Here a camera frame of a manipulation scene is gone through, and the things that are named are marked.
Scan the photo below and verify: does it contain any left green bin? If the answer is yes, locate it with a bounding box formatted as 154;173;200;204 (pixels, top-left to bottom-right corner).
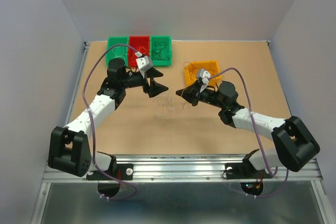
105;36;129;66

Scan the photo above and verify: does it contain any brown thin wire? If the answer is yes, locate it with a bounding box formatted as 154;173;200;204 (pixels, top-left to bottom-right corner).
183;61;220;83

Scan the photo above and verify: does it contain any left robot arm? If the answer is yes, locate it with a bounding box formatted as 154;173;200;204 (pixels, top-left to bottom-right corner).
48;56;168;177

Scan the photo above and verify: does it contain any green bin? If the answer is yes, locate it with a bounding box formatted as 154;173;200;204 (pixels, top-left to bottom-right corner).
150;36;172;67
105;36;129;66

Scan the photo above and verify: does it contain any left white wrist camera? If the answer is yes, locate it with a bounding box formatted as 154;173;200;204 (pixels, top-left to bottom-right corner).
135;51;153;78

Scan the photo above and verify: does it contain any right green bin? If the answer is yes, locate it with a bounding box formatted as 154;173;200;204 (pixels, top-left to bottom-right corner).
150;36;172;67

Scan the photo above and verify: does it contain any red bin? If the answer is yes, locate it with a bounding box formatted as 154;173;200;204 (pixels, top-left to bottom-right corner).
128;36;150;68

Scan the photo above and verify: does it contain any white thin wire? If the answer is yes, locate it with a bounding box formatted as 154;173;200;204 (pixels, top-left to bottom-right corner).
109;45;127;62

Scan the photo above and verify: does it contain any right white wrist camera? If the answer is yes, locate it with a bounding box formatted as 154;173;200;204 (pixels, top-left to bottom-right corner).
196;68;211;93

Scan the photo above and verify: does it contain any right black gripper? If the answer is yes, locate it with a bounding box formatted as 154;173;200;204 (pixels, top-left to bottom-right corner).
175;80;225;109

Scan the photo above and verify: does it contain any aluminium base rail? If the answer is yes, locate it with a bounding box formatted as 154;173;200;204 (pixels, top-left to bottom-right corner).
42;154;323;184

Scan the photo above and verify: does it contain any yellow bin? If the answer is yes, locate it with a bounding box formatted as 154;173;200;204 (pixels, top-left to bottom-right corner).
183;60;223;87

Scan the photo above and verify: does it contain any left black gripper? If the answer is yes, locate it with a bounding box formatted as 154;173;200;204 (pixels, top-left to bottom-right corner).
120;67;169;98

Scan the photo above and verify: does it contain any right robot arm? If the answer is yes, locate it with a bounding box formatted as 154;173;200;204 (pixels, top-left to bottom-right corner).
176;81;320;177

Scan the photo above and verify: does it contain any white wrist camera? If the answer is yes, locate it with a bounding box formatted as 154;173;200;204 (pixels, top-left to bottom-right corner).
135;51;153;78
196;68;211;93

